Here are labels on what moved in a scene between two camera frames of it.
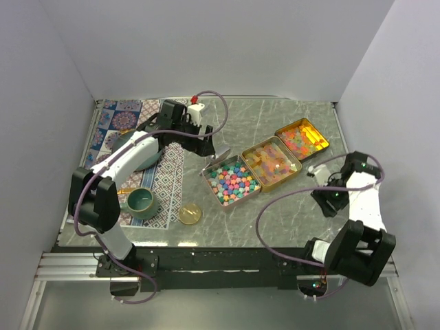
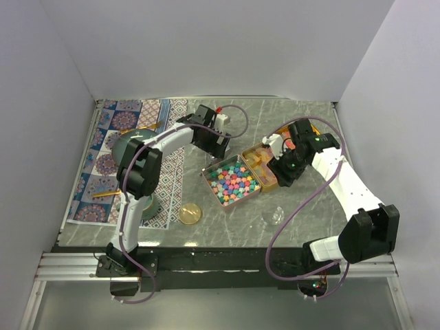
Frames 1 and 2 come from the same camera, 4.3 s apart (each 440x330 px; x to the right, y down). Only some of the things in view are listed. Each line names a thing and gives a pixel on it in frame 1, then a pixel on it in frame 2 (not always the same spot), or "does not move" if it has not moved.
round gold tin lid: [190, 214] does not move
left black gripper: [203, 147] to [214, 149]
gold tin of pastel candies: [269, 162] does not move
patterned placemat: [166, 179] does not move
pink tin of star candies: [231, 181] does not move
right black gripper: [321, 196] to [277, 167]
